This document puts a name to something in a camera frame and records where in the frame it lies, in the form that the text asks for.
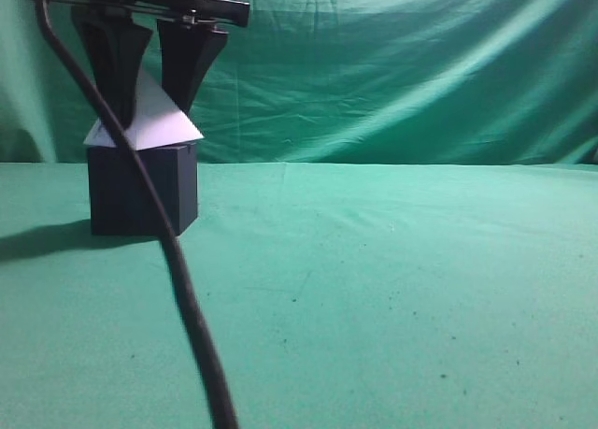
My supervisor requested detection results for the white square pyramid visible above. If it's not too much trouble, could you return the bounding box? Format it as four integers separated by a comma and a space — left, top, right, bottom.
82, 66, 206, 151

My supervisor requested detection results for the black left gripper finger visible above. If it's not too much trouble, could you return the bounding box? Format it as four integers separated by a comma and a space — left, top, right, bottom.
157, 20, 229, 114

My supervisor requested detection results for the green backdrop cloth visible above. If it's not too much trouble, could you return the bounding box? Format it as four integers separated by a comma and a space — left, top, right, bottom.
0, 0, 598, 165

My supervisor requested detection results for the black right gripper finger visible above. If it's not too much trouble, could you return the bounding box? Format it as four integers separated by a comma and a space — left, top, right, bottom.
71, 6, 152, 128

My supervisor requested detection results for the dark navy cube block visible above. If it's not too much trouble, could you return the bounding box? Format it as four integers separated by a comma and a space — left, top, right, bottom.
86, 142, 198, 236

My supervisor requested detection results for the black cable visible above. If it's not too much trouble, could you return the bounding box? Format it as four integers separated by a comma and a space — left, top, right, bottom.
35, 0, 240, 429

